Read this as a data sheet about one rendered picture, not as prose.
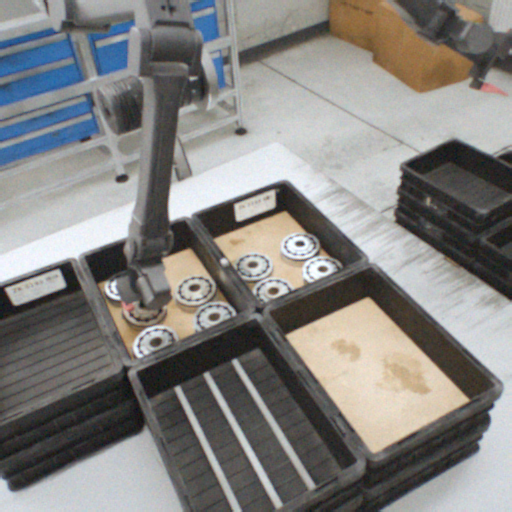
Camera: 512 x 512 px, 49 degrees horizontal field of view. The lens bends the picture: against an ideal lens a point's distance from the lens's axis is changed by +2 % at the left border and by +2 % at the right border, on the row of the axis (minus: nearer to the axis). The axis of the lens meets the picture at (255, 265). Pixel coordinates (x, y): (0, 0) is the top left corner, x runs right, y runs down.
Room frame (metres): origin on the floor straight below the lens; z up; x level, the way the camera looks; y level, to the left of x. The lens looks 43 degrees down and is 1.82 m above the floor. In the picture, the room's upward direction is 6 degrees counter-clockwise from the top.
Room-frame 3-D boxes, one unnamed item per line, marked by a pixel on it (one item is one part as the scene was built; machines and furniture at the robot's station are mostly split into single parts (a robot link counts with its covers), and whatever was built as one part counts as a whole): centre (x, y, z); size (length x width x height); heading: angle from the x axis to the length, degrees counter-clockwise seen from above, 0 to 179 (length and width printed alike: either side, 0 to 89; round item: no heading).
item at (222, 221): (1.05, -0.06, 0.87); 0.40 x 0.30 x 0.11; 24
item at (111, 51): (3.00, 0.38, 0.60); 0.72 x 0.03 x 0.56; 119
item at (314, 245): (1.08, -0.12, 0.86); 0.10 x 0.10 x 0.01
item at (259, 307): (1.05, -0.06, 0.92); 0.40 x 0.30 x 0.02; 24
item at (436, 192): (1.69, -0.81, 0.37); 0.40 x 0.30 x 0.45; 29
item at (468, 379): (0.69, -0.22, 0.87); 0.40 x 0.30 x 0.11; 24
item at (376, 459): (0.69, -0.22, 0.92); 0.40 x 0.30 x 0.02; 24
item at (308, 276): (0.98, -0.17, 0.86); 0.10 x 0.10 x 0.01
